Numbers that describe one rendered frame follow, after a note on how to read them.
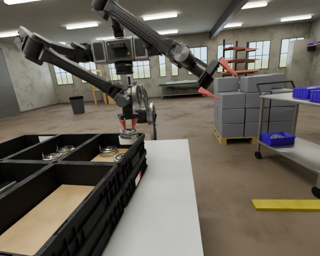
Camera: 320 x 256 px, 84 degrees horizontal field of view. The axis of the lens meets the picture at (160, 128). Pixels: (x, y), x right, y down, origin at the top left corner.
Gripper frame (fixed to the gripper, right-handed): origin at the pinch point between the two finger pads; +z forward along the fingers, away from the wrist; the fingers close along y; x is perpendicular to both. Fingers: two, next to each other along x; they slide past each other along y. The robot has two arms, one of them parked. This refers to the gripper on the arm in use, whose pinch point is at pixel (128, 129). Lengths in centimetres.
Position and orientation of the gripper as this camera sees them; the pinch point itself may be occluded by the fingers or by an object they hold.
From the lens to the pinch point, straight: 101.6
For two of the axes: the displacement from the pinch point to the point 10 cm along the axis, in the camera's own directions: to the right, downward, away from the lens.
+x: -4.8, -2.4, 8.4
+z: 0.1, 9.6, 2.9
